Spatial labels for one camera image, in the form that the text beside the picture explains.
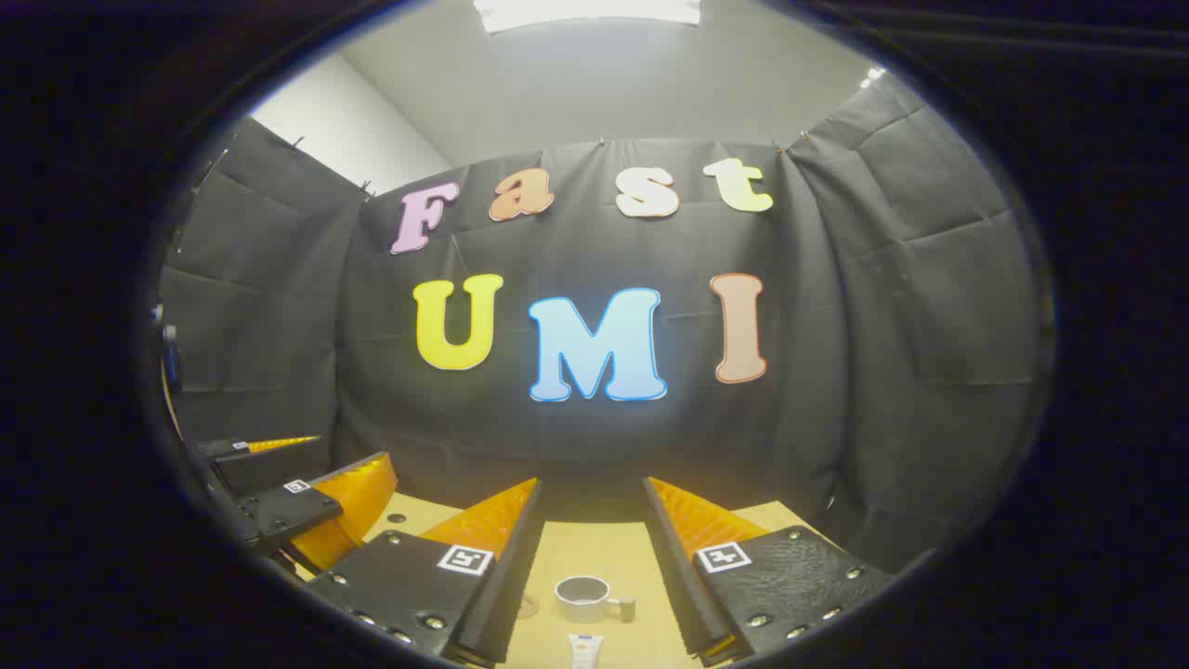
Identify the wooden desktop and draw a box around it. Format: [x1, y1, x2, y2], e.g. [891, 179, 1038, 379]
[297, 492, 837, 669]

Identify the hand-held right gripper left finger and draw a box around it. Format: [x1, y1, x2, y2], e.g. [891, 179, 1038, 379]
[307, 478, 545, 667]

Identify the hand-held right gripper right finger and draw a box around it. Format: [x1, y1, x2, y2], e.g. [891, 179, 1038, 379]
[641, 476, 895, 668]

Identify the ceiling light panel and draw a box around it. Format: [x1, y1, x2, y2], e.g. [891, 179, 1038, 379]
[472, 0, 703, 34]

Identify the black backdrop cloth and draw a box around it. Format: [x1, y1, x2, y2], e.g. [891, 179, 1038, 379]
[158, 72, 1046, 577]

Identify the white cup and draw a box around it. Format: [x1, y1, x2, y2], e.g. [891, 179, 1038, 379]
[555, 575, 638, 624]

